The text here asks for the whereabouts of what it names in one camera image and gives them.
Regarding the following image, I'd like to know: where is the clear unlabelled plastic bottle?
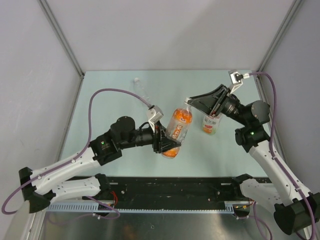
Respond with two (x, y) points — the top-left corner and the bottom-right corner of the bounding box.
(133, 77), (152, 107)

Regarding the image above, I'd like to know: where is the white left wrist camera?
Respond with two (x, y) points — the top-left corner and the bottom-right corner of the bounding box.
(146, 105), (164, 132)

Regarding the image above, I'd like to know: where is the aluminium frame post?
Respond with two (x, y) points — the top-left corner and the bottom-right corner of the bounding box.
(256, 0), (305, 76)
(37, 0), (85, 77)

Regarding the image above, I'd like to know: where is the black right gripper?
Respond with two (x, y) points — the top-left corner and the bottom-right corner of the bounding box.
(189, 83), (250, 127)

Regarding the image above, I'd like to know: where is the white orange-bottle cap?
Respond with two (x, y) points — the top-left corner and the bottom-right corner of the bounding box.
(184, 97), (191, 105)

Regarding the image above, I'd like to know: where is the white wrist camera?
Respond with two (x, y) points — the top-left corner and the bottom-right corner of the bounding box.
(146, 105), (164, 132)
(228, 70), (250, 94)

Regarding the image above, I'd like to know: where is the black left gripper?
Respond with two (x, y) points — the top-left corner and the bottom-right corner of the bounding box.
(119, 121), (181, 155)

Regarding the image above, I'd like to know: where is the right aluminium frame post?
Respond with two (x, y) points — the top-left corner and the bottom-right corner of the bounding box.
(256, 0), (305, 76)

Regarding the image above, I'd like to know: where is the grey slotted cable duct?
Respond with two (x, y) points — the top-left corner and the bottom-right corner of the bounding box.
(46, 201), (234, 214)

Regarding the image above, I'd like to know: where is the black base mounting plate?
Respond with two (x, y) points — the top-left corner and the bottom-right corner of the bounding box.
(94, 177), (253, 209)

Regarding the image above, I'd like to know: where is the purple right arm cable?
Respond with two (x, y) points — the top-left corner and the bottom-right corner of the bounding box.
(248, 71), (320, 238)

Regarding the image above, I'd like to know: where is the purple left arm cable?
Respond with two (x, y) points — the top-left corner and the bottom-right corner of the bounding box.
(1, 88), (155, 220)

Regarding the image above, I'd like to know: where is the orange label tea bottle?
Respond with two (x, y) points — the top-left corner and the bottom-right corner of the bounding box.
(162, 102), (193, 159)

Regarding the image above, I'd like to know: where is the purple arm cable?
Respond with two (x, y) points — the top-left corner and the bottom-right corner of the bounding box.
(248, 71), (320, 238)
(1, 88), (155, 220)

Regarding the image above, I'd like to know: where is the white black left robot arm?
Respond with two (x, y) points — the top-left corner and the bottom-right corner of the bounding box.
(18, 116), (181, 213)

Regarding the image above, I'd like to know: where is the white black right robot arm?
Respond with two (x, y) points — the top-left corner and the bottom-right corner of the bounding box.
(185, 84), (320, 235)

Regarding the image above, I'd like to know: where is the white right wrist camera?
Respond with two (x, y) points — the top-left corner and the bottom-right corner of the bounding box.
(228, 70), (250, 94)

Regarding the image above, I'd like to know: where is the left aluminium frame post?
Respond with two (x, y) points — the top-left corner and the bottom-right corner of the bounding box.
(37, 0), (85, 77)

